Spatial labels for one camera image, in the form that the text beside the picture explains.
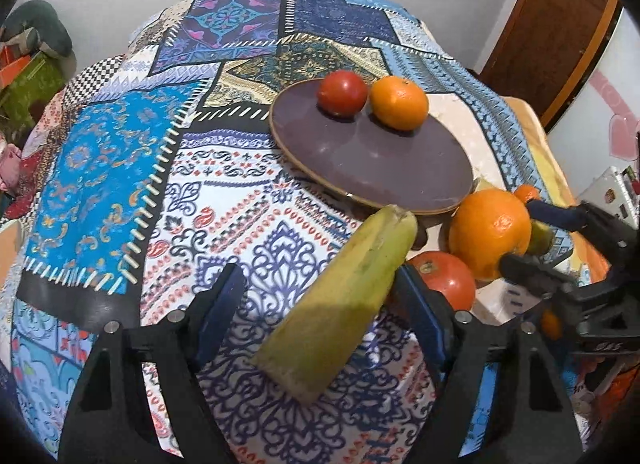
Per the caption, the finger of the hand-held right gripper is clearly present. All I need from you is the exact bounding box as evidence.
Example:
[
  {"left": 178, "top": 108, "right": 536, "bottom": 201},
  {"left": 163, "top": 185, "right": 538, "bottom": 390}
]
[
  {"left": 526, "top": 198, "right": 593, "bottom": 234},
  {"left": 499, "top": 252, "right": 577, "bottom": 299}
]

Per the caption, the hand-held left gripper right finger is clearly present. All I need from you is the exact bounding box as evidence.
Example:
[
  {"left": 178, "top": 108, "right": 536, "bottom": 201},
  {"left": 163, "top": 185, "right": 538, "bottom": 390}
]
[{"left": 394, "top": 263, "right": 587, "bottom": 464}]

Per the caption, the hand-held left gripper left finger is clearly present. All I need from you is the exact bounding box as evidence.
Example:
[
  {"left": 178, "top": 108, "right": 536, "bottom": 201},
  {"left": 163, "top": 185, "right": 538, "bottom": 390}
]
[{"left": 59, "top": 261, "right": 248, "bottom": 464}]

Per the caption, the large orange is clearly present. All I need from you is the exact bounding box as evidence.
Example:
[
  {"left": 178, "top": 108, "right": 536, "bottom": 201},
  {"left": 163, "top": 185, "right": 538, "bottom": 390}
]
[{"left": 448, "top": 189, "right": 532, "bottom": 283}]

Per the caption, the yellow-green banana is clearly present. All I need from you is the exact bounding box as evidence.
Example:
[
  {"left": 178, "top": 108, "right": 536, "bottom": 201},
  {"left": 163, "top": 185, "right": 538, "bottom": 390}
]
[{"left": 251, "top": 204, "right": 419, "bottom": 405}]

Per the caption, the brown round plate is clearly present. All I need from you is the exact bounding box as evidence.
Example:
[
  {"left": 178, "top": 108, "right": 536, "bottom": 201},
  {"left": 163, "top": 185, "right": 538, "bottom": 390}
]
[{"left": 269, "top": 79, "right": 475, "bottom": 216}]

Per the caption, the small green fruit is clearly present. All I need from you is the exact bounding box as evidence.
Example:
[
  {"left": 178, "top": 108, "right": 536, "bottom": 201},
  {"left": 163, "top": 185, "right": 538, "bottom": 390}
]
[{"left": 528, "top": 220, "right": 555, "bottom": 256}]

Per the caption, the red tomato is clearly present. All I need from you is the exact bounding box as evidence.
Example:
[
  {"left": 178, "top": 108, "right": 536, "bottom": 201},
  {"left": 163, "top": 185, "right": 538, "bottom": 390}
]
[
  {"left": 317, "top": 70, "right": 370, "bottom": 119},
  {"left": 406, "top": 251, "right": 477, "bottom": 313}
]

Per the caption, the white appliance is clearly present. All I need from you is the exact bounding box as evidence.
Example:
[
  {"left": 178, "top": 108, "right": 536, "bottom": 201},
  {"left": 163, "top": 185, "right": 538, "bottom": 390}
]
[{"left": 574, "top": 164, "right": 640, "bottom": 217}]

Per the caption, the patterned patchwork cloth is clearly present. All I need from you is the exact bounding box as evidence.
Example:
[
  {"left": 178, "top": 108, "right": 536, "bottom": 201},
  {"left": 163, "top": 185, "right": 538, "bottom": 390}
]
[{"left": 0, "top": 0, "right": 613, "bottom": 460}]

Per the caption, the brown wooden door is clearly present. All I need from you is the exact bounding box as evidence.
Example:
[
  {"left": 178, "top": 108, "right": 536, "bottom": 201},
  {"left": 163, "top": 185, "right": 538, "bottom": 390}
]
[{"left": 479, "top": 0, "right": 624, "bottom": 131}]

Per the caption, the pink cloth item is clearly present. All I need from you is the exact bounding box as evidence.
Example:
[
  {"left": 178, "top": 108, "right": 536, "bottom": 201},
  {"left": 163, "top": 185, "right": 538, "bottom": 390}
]
[{"left": 0, "top": 140, "right": 25, "bottom": 191}]

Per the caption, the dark green cushion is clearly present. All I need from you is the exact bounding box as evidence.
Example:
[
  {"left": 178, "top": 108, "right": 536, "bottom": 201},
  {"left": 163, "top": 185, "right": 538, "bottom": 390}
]
[{"left": 1, "top": 0, "right": 77, "bottom": 62}]

